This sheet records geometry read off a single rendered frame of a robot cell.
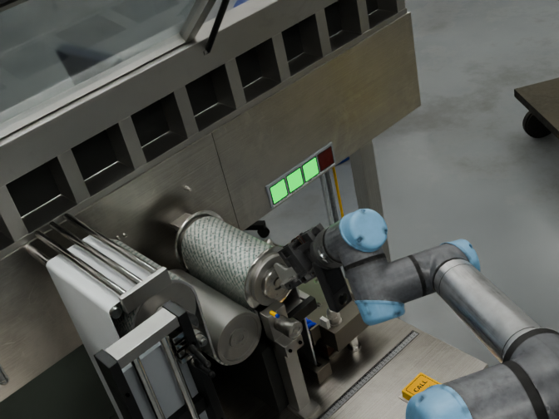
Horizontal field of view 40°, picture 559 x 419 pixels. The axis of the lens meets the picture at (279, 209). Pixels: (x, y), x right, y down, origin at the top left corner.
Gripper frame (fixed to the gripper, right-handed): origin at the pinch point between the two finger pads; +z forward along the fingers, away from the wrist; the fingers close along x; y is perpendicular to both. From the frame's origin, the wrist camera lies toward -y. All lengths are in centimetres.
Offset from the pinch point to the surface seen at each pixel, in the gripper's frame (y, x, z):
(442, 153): -10, -211, 183
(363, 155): 13, -76, 58
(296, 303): -5.0, -2.3, 9.8
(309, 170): 18, -39, 32
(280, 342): -9.1, 7.5, 7.0
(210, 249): 15.5, 6.2, 11.4
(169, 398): -2.4, 36.6, -5.2
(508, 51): 14, -334, 212
